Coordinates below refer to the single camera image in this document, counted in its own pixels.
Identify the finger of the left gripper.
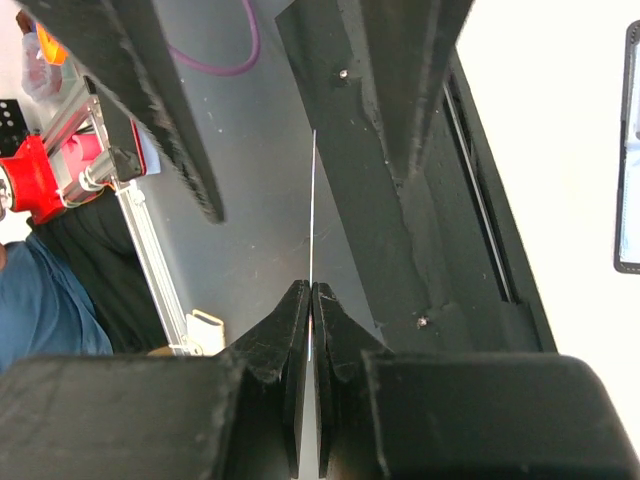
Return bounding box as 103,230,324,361
20,1,225,223
355,1,472,180

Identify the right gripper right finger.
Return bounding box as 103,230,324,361
311,283,639,479

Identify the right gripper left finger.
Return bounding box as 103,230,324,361
1,280,309,479

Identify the black leather card holder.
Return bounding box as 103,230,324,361
613,20,639,275

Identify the person in blue shirt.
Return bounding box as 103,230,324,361
0,199,166,374

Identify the aluminium frame rail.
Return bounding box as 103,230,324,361
42,76,225,356

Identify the red plastic mount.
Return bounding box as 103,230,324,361
1,134,102,225

